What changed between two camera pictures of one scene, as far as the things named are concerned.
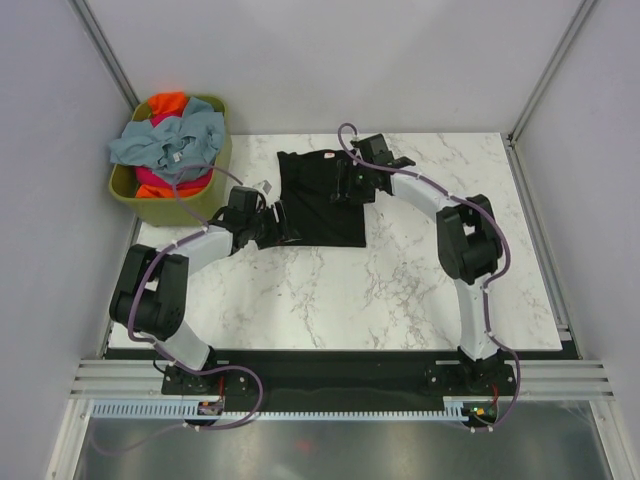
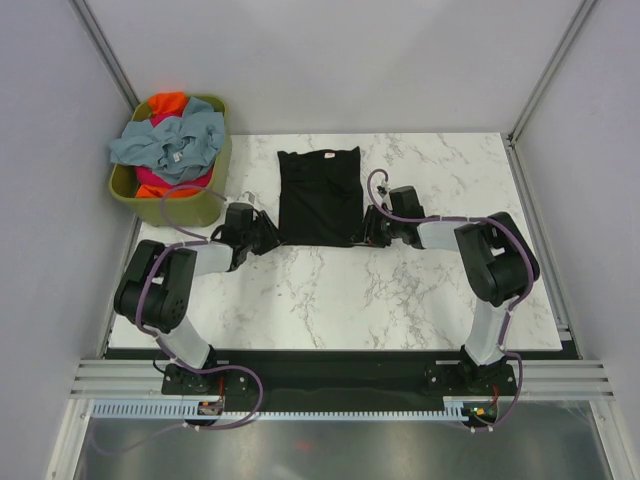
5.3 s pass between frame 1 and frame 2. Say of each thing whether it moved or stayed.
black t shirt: stayed
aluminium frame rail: stayed
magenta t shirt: stayed
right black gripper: moved
